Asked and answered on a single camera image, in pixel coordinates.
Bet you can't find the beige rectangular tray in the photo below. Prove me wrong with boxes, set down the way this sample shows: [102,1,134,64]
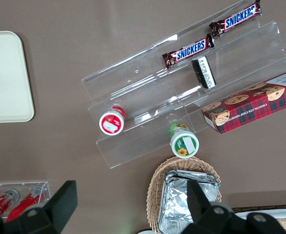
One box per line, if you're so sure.
[0,31,35,124]

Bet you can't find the clear acrylic stepped shelf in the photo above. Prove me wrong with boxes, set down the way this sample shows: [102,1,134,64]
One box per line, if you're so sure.
[81,0,286,170]

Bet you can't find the clear acrylic bottle rack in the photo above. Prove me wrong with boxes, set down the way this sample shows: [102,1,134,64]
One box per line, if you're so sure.
[0,179,51,224]

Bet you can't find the white plastic snack tray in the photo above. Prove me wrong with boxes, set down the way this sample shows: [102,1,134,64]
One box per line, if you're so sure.
[233,210,286,234]

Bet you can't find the red lid snack cup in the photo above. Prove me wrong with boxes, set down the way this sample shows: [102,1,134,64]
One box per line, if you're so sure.
[99,105,127,136]

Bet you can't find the Snickers chocolate bar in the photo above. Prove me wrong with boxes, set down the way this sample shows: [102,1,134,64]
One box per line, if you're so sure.
[208,0,263,38]
[162,33,215,70]

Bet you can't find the small black white box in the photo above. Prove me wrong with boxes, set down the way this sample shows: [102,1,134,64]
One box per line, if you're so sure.
[191,55,217,90]

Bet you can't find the green lid snack cup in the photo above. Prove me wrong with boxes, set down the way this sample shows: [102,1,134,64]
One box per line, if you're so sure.
[167,122,200,159]

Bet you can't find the clear rice cracker bag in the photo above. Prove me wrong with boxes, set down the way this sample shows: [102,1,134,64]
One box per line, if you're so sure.
[278,217,286,234]

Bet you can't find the stacked aluminium foil containers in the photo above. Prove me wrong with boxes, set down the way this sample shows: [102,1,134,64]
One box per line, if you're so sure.
[157,169,221,234]

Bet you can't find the oval wicker basket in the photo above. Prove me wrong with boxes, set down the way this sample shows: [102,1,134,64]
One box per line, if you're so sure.
[146,156,222,234]

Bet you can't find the red tartan cookie box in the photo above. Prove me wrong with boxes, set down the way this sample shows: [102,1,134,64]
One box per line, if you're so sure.
[201,67,286,135]

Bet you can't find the dark brown mat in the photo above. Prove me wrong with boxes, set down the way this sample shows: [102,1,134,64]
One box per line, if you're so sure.
[231,206,286,214]

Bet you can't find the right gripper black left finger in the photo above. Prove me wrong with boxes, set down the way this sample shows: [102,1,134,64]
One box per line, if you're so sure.
[0,180,78,234]

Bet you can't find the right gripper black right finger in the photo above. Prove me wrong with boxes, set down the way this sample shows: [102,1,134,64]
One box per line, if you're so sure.
[182,180,286,234]

